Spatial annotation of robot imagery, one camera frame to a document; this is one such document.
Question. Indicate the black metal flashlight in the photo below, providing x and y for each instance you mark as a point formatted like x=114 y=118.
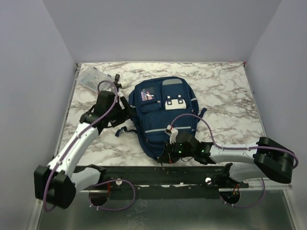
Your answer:
x=116 y=81

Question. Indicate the clear plastic organiser box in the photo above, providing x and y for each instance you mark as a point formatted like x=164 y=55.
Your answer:
x=90 y=78

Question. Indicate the navy blue student backpack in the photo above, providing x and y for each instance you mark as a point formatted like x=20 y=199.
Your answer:
x=174 y=104

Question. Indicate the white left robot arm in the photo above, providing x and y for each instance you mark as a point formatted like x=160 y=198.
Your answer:
x=58 y=183

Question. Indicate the black mounting base plate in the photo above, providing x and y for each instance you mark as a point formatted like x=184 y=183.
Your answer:
x=155 y=182

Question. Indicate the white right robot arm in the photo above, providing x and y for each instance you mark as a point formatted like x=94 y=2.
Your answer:
x=264 y=158

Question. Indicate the purple highlighter marker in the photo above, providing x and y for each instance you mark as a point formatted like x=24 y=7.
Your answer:
x=143 y=94

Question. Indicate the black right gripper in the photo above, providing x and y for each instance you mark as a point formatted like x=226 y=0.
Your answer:
x=164 y=158

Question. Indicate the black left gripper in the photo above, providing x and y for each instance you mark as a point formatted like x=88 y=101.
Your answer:
x=123 y=117

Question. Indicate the white cylindrical object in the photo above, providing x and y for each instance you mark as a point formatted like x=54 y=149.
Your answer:
x=125 y=84

